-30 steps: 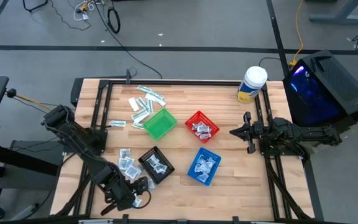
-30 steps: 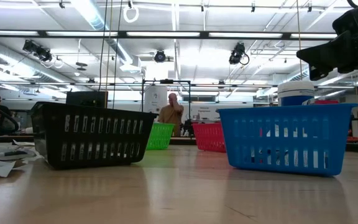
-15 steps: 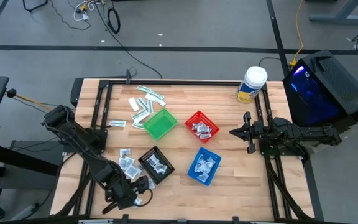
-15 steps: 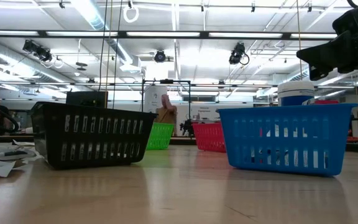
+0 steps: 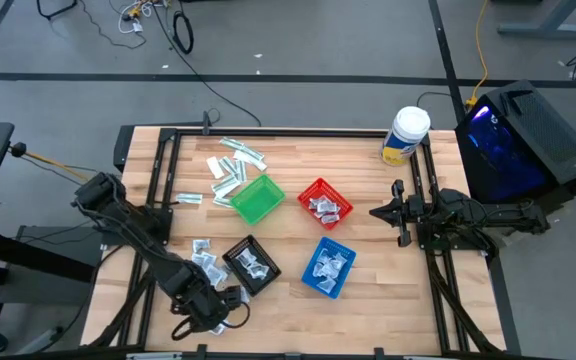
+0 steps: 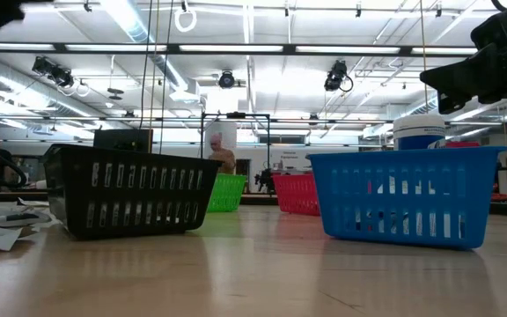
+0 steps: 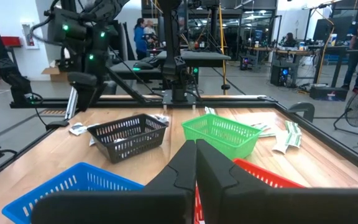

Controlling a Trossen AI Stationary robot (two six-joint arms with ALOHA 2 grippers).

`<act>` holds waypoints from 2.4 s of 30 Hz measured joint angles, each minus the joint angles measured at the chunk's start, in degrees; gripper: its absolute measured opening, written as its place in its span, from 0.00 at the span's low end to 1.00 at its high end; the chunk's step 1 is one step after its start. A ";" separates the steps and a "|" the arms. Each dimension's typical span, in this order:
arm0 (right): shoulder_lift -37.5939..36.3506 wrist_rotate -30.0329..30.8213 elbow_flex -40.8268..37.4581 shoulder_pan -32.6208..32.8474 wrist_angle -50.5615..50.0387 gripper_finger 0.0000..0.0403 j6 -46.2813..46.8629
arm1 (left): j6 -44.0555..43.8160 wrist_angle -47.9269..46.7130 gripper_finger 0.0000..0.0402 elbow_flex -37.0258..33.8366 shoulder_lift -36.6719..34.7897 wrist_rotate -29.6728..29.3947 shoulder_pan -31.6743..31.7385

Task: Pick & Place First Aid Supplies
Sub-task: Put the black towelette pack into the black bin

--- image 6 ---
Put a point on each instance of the black monitor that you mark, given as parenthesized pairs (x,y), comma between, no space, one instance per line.
(123,141)

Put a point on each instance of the black overhead camera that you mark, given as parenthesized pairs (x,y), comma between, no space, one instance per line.
(336,75)
(53,72)

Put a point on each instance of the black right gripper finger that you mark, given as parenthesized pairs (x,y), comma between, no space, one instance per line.
(469,81)

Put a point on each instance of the white cylindrical tank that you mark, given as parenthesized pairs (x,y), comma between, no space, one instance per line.
(229,132)

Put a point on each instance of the white container with blue band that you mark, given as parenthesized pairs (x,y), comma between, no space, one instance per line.
(418,130)

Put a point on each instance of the black background frame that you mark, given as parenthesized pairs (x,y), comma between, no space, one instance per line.
(236,115)

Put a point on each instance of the red storage bin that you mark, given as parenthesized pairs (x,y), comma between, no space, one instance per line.
(462,144)

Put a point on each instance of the blue plastic basket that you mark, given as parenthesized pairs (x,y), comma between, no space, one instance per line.
(407,198)

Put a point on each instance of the green plastic basket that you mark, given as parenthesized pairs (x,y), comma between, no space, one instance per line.
(226,191)

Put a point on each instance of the black round ceiling fixture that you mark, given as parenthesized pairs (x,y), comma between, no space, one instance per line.
(226,80)

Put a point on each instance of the black aluminium rig frame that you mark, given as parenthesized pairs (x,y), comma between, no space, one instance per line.
(236,49)

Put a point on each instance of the black background robot arm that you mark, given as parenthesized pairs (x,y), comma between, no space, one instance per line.
(264,178)

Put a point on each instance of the white light strip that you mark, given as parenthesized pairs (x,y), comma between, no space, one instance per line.
(346,49)
(11,46)
(231,48)
(112,47)
(443,50)

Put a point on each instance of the black plastic basket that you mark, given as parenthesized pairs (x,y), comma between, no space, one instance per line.
(126,189)

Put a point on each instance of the red plastic basket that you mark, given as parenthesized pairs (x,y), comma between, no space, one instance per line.
(295,193)

